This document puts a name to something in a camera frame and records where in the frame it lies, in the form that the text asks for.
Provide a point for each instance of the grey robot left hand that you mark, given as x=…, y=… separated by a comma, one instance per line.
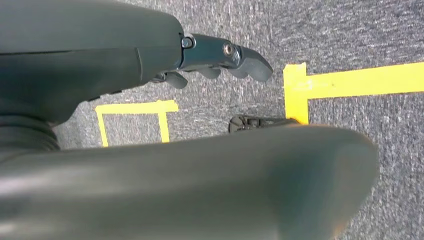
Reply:
x=82, y=30

